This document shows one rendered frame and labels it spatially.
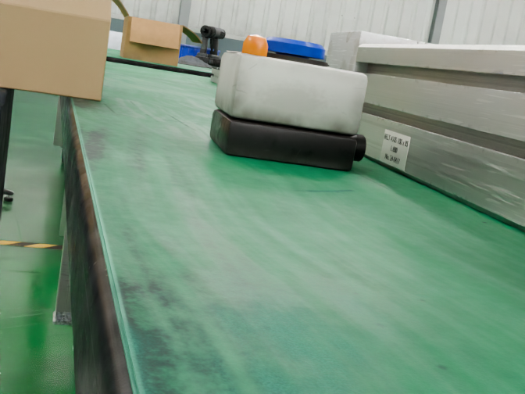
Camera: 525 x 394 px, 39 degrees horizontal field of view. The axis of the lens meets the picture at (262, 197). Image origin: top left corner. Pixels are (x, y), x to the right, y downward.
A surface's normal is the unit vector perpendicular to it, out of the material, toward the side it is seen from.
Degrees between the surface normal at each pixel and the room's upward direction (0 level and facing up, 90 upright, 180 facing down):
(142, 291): 0
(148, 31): 68
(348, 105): 90
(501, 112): 90
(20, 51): 90
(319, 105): 90
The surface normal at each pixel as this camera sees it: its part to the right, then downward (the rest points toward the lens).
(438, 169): -0.97, -0.12
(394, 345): 0.16, -0.97
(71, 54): 0.29, 0.21
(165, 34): 0.27, -0.16
